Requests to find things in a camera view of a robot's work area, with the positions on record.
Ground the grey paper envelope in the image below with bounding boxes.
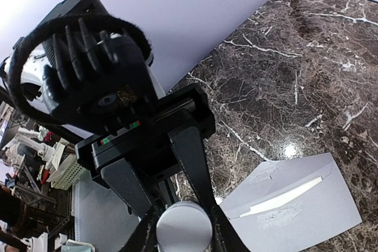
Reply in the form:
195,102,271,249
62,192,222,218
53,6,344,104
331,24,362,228
220,153,362,251

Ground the white slotted cable duct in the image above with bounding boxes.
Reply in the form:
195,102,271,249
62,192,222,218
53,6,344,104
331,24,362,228
73,182,80,241

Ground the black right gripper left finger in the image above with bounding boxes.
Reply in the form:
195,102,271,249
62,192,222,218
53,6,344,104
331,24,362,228
119,206,159,252

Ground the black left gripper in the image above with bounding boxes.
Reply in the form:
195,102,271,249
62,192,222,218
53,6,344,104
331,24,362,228
38,0,216,217

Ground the small white-capped glue bottle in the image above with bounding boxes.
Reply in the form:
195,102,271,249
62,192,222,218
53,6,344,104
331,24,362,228
156,201,213,252

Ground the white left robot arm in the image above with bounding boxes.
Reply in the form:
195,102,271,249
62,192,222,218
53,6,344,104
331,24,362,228
7,0,217,216

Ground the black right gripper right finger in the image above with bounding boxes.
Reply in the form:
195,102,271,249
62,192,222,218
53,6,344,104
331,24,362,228
210,205,250,252

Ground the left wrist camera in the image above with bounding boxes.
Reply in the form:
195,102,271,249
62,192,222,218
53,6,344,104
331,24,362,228
43,17,158,134

